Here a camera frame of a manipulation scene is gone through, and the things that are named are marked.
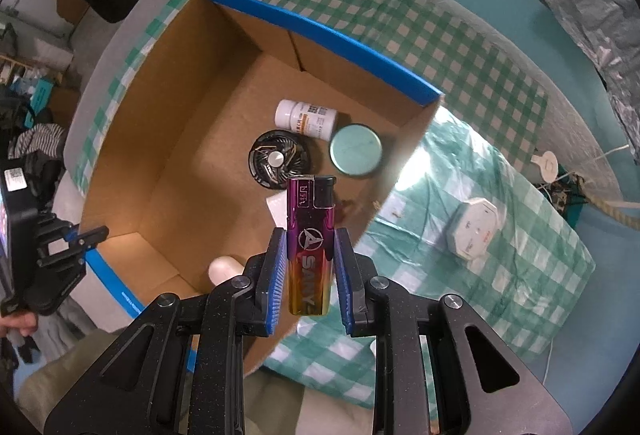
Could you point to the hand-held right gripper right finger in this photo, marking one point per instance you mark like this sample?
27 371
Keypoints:
345 285

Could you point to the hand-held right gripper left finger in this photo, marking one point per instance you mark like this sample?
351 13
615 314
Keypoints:
277 285

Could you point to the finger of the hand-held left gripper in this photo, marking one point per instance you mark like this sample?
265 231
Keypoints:
87 237
62 226

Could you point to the purple and gold lighter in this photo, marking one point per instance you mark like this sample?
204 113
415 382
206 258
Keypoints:
310 255

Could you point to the white earbud case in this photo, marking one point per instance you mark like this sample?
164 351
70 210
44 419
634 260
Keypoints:
225 267

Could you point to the black round cooling fan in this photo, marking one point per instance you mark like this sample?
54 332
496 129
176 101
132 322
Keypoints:
270 165

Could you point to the teal metal tin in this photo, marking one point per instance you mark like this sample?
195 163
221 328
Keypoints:
355 150

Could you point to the blue cardboard box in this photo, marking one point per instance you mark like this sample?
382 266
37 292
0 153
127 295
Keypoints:
190 140

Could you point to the white pill bottle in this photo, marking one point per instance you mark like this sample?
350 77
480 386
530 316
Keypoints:
300 115

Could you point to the person's left hand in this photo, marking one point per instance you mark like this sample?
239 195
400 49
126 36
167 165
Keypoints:
20 324

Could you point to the striped cloth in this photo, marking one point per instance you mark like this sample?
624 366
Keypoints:
40 140

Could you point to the green checkered tablecloth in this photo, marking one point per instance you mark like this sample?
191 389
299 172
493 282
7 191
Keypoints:
450 305

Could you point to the white octagonal box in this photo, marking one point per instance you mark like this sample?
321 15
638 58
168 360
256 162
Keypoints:
475 227

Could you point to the small brown cardboard box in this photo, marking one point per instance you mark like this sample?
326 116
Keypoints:
67 10

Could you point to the white round plug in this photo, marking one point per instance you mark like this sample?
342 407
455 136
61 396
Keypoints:
546 165

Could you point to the grey tarp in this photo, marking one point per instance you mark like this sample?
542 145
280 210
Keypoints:
590 15

